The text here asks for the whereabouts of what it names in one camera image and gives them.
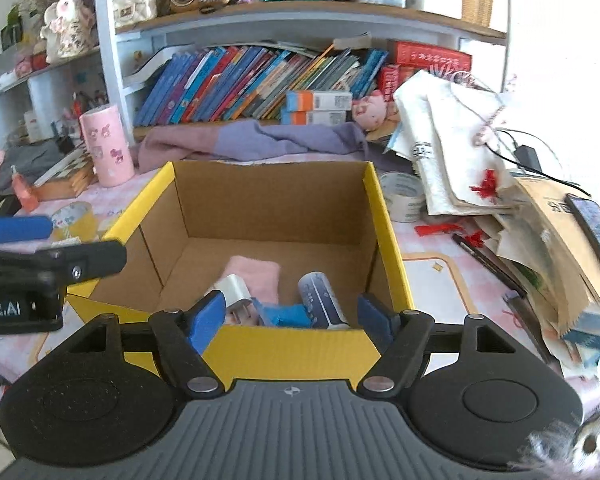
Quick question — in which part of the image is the white charger plug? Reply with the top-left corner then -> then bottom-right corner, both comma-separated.
208,274 -> 259,326

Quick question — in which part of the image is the yellow tape roll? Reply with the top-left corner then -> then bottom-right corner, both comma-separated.
50,202 -> 98,242

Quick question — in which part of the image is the blue wrapper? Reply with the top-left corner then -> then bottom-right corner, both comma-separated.
252,298 -> 312,328

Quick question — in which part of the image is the pink spray bottle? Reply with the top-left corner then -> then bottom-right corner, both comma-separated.
10,165 -> 40,214

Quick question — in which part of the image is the pink checkered tablecloth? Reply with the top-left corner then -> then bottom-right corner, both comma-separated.
0,171 -> 600,412

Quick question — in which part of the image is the grey clothing pile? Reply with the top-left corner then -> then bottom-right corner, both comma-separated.
0,140 -> 66,196

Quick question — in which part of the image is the wooden chess board box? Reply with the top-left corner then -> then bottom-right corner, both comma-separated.
33,146 -> 95,202

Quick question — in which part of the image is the pink sponge cloth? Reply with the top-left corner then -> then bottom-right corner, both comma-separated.
221,256 -> 280,304

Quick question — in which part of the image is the black pen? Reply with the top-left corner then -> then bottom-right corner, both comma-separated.
452,234 -> 527,298

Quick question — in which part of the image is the yellow cardboard box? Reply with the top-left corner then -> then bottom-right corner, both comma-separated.
66,159 -> 416,391

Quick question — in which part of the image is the white tape roll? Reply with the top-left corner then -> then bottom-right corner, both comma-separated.
380,172 -> 426,223

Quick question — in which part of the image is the pink cylindrical container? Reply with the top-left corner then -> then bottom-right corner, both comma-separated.
79,104 -> 135,188

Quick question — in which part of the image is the pink purple cloth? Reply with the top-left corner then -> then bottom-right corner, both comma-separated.
136,119 -> 416,174

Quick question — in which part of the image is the stack of papers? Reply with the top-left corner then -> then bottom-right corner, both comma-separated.
389,70 -> 600,377

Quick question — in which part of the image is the pink pig plush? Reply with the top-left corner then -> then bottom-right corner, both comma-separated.
351,90 -> 400,132

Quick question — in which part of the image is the orange white box lower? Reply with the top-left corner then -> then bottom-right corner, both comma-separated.
280,110 -> 347,126

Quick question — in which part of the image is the orange white box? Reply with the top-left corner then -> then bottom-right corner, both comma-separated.
284,90 -> 353,112
280,110 -> 347,126

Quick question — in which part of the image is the orange white box upper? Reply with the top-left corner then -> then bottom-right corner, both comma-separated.
284,90 -> 353,112

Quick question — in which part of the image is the white bookshelf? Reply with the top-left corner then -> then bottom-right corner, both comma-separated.
0,0 -> 509,148

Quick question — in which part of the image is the white quilted handbag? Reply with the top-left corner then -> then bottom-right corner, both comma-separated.
112,0 -> 158,28

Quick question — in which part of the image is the red book stack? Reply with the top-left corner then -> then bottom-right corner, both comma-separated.
377,40 -> 472,102

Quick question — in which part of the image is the black charger with cable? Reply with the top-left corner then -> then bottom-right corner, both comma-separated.
484,128 -> 593,198

